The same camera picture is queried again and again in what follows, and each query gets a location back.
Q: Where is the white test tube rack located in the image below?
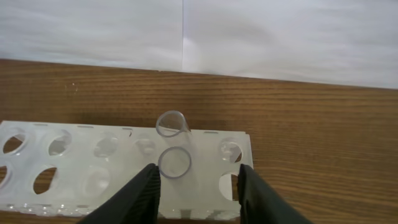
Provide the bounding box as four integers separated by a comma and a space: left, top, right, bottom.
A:
0, 119, 254, 220

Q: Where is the clear test tube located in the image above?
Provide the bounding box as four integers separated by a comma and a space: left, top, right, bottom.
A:
155, 110, 193, 141
157, 145, 193, 187

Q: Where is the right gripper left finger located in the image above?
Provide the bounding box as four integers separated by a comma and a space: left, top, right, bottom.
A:
76, 162, 162, 224

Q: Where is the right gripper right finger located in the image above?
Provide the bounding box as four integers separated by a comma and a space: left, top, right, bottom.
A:
237, 163, 315, 224

